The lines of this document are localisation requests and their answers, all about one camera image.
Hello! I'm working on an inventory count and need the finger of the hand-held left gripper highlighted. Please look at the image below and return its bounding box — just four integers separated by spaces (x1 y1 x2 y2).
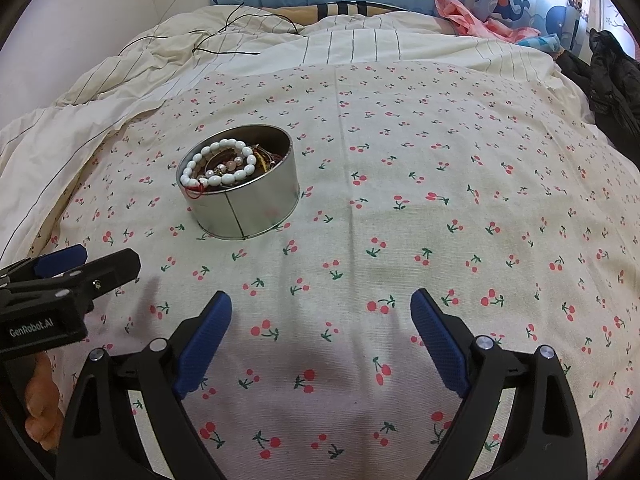
0 248 142 312
0 244 88 283

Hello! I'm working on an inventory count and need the light blue cloth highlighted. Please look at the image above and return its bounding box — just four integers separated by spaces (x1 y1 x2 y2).
517 34 563 53

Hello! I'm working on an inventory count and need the thin black cable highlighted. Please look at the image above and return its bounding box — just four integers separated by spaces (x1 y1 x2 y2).
117 2 301 56

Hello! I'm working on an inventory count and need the round metal tin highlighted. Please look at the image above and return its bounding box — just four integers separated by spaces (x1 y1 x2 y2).
176 125 301 241

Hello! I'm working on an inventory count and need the white bead bracelet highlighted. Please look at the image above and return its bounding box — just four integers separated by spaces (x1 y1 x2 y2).
180 138 258 192

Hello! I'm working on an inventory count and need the pink bead bracelet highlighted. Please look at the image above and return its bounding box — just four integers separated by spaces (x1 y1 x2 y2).
205 152 251 178

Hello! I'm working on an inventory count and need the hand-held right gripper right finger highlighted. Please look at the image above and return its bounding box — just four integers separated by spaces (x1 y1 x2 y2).
410 288 588 480

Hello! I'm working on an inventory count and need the cherry print bedsheet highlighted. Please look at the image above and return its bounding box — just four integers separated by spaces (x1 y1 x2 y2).
0 62 640 480

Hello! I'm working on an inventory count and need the white tree sticker wardrobe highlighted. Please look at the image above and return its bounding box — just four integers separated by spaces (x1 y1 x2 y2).
595 0 640 56

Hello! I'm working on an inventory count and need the orange black striped pillow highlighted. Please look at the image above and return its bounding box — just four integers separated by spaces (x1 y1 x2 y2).
270 2 416 23

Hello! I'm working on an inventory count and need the black jacket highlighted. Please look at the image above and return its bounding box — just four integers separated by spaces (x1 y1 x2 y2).
555 29 640 151

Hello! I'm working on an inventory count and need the pink cloth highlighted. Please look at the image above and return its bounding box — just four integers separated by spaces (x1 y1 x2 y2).
434 0 541 41

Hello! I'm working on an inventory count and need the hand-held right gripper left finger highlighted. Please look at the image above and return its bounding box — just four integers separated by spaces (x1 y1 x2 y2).
55 290 233 480

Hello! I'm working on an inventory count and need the person's left hand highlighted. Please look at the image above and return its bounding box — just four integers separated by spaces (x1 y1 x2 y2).
25 355 66 453

